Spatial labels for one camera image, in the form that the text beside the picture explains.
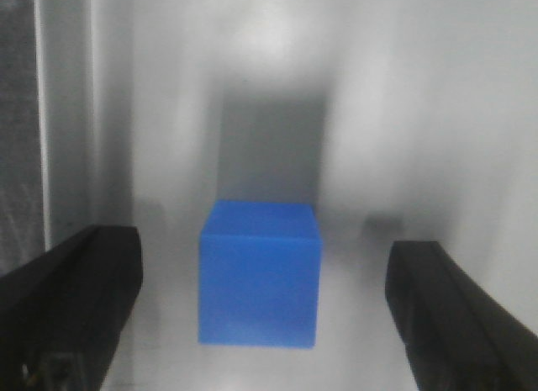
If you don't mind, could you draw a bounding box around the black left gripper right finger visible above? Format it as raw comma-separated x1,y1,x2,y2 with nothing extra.
385,240,537,390

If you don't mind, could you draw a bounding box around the blue foam cube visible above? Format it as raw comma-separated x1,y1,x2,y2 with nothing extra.
198,200,323,349

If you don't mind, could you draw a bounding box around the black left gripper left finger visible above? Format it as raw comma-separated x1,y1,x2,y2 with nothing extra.
1,225,142,390

